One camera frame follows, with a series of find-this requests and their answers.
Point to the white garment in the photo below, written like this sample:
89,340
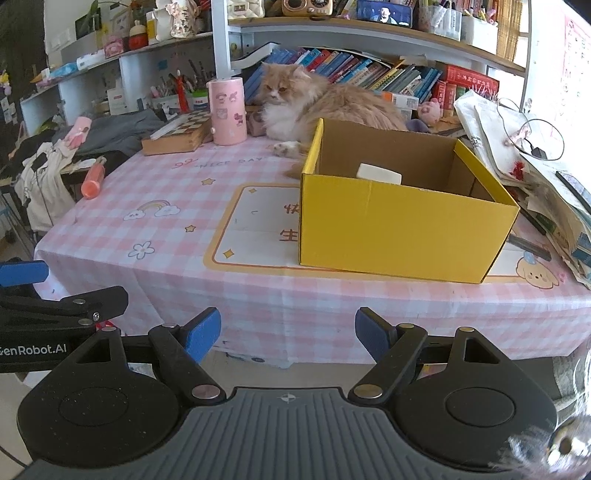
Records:
46,184

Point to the salmon orange bottle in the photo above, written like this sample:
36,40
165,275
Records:
92,180

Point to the pink checked cloth desktop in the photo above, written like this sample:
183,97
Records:
161,240

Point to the small white box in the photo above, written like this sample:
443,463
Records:
376,173

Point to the stack of papers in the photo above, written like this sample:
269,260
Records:
489,134

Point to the wooden chess box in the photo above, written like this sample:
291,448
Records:
180,134

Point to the plain white pen cup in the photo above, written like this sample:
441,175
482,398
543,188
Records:
480,30

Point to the black book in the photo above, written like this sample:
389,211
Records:
254,55

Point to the white bookshelf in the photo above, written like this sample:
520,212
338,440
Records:
219,46

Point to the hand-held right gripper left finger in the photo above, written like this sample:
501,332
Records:
203,334

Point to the white carton red label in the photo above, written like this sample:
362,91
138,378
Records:
117,99

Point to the white dotted pen cup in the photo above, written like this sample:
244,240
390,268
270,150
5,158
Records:
445,23

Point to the alphabet wall poster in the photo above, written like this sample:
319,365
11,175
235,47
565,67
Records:
577,55

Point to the grey cloth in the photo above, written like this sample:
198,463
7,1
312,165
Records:
115,129

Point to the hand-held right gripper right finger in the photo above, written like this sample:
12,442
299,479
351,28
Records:
374,334

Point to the pen holder with brushes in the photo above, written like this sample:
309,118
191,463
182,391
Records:
165,94

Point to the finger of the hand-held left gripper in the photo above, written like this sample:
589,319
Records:
92,302
23,273

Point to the pink sticker-covered cylinder container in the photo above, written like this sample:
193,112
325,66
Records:
226,115

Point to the white long plastic case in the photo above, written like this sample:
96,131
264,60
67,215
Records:
168,127

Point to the red tassel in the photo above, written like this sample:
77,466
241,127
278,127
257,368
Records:
182,97

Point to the green lid white jar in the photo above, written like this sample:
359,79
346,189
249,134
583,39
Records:
199,100

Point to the red boxed book set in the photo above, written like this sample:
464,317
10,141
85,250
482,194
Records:
466,81

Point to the pink pig plush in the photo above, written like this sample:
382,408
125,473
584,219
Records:
431,110

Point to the yellow cardboard box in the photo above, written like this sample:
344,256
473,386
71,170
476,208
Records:
392,230

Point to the grey fur pompom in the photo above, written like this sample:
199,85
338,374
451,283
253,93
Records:
531,450

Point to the fluffy orange white cat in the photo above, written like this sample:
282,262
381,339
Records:
351,106

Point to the golden retro radio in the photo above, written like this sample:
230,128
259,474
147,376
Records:
304,7

